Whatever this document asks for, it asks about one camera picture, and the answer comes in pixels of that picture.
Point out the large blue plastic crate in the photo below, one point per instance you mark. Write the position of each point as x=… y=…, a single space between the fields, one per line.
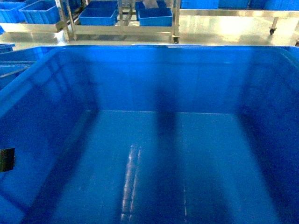
x=153 y=135

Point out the long steel wheeled shelf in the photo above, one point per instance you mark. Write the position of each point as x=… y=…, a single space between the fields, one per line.
x=243 y=8

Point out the steel wheeled cart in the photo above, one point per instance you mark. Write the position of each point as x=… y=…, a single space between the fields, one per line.
x=127 y=24

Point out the blue crate on cart right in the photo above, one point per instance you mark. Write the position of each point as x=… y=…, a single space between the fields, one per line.
x=154 y=17

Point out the blue crate on cart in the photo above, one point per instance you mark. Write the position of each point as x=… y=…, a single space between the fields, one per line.
x=99 y=13
x=154 y=17

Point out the blue crate on cart left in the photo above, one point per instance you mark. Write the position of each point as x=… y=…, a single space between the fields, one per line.
x=99 y=13

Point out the blue crate beside held crate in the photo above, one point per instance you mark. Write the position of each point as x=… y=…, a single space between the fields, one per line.
x=15 y=62

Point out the blue crate far left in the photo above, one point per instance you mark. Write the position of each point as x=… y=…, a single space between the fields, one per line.
x=29 y=11

